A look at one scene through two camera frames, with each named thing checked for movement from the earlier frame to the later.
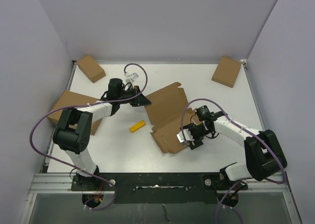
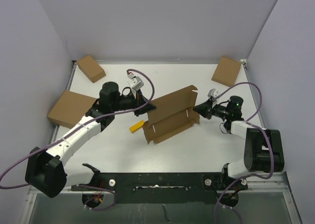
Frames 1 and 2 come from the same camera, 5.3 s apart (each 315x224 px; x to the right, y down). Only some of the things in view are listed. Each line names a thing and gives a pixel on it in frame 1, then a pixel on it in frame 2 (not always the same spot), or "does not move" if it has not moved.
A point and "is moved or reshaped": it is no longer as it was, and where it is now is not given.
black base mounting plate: [159, 187] does not move
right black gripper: [195, 143] to [205, 109]
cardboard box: [226, 72] does not move
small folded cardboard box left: [91, 68] does not move
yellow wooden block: [137, 126] does not move
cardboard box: [165, 109] is moved or reshaped
